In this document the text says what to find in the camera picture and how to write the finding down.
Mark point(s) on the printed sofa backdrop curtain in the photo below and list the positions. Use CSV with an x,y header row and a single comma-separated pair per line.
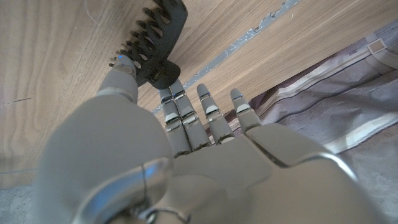
x,y
357,93

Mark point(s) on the grey tape outline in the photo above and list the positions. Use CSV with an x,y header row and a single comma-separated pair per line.
x,y
236,46

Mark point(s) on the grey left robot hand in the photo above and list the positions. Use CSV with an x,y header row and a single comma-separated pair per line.
x,y
202,180

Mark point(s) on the black claw hair clip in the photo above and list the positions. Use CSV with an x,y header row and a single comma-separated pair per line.
x,y
164,31

